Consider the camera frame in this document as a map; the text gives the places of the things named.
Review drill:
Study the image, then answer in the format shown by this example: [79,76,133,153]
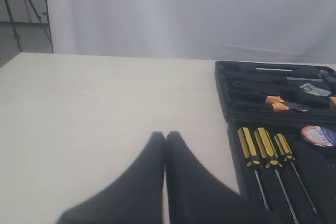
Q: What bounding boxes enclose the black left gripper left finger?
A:
[57,132,165,223]

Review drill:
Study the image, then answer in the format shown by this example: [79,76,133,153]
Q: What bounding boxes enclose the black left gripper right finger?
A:
[165,131,280,223]

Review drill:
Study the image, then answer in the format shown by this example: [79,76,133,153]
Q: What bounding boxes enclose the orange-black combination pliers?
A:
[229,90,310,112]

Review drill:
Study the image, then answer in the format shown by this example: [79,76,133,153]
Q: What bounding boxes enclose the black plastic tool case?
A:
[215,61,335,223]

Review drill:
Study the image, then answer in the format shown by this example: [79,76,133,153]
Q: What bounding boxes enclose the black electrical tape roll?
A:
[301,125,335,148]

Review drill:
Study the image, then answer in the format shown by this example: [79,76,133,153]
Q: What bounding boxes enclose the yellow tape measure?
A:
[329,96,336,109]

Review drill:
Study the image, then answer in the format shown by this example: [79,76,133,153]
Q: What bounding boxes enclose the large yellow-black screwdriver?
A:
[237,127,269,210]

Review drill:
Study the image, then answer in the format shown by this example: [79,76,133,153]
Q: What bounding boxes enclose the middle yellow-black screwdriver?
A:
[254,127,299,224]

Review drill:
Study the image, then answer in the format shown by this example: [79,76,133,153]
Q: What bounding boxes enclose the small yellow-black screwdriver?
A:
[274,133,317,215]

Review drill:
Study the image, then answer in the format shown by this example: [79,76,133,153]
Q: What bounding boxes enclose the silver adjustable wrench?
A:
[230,81,332,99]

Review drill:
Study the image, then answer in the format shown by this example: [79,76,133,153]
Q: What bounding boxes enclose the white backdrop curtain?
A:
[47,0,335,63]

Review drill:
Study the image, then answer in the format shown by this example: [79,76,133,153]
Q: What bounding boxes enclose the black tripod stand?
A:
[1,0,54,55]

